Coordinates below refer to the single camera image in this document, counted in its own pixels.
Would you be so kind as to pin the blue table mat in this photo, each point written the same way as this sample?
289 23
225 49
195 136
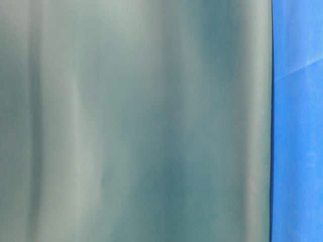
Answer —
297 131

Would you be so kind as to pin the blurry grey-green foreground panel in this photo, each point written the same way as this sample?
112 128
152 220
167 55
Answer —
136 120

